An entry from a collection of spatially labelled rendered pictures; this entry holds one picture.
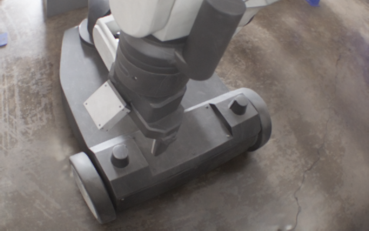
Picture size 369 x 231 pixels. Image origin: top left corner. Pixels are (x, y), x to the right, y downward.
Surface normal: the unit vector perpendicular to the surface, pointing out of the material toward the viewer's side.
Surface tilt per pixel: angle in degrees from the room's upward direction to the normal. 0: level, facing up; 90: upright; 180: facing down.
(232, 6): 7
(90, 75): 0
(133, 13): 92
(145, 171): 45
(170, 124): 7
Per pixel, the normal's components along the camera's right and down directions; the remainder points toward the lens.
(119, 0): -0.77, 0.45
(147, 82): -0.15, 0.84
